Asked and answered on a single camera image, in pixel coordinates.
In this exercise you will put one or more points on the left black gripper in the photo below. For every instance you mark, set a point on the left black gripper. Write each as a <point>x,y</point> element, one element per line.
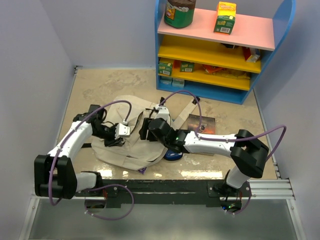
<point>113,142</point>

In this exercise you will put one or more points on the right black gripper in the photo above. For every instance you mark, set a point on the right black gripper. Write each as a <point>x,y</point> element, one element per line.
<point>143,131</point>

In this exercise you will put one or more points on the beige canvas backpack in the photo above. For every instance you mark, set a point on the beige canvas backpack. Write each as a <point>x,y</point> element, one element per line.
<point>135,154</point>

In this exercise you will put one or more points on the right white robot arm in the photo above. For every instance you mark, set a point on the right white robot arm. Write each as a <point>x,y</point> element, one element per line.
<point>248,153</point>

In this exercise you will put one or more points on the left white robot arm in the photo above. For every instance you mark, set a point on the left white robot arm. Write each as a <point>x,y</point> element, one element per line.
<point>54,174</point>

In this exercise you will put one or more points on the blue shark pencil case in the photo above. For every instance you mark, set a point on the blue shark pencil case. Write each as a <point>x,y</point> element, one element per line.
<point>172,156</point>

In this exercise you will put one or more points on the purple 52-Storey Treehouse book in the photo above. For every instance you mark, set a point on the purple 52-Storey Treehouse book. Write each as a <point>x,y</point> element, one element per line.
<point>142,170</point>

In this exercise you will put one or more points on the light blue box left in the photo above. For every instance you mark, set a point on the light blue box left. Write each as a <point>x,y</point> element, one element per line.
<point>166,80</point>

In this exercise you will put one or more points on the light blue box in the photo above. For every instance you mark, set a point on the light blue box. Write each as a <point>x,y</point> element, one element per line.
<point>166,80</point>
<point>178,83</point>

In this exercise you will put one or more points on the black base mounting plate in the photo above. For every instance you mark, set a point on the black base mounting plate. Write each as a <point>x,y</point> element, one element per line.
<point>169,192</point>

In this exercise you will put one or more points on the light blue box right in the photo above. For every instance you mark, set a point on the light blue box right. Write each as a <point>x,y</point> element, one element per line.
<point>178,83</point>

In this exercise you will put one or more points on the A Tale of Two Cities book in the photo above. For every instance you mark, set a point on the A Tale of Two Cities book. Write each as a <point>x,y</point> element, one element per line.
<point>207,124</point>

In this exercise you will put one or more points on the green box left shelf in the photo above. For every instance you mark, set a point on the green box left shelf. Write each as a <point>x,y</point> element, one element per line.
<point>165,68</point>

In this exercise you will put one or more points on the green box shelf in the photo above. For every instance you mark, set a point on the green box shelf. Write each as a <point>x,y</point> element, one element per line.
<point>187,67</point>
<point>165,68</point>

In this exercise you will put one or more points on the green box middle shelf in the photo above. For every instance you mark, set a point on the green box middle shelf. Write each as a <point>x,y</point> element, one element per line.
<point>187,67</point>

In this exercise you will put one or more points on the blue colourful shelf unit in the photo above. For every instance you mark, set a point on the blue colourful shelf unit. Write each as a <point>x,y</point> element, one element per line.
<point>199,44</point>

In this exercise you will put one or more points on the orange snack packet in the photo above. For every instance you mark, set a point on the orange snack packet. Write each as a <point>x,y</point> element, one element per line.
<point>210,69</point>

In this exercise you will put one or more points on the green brown jar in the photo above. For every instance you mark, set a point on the green brown jar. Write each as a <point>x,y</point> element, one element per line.
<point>179,13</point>

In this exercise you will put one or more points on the red white box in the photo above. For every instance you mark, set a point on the red white box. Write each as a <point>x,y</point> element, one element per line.
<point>251,55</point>

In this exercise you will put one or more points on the yellow green carton box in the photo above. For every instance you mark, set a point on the yellow green carton box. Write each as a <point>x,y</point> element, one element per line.
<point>225,17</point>

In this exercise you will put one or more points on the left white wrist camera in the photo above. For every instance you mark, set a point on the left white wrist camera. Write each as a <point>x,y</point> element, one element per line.
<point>122,131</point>

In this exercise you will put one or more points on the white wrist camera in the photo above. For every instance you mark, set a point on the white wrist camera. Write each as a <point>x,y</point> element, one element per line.
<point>122,131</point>
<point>162,112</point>

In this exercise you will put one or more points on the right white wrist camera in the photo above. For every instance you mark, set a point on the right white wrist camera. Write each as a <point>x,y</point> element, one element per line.
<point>162,112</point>

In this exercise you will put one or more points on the aluminium rail frame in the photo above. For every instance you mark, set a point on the aluminium rail frame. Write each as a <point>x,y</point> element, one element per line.
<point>270,215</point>

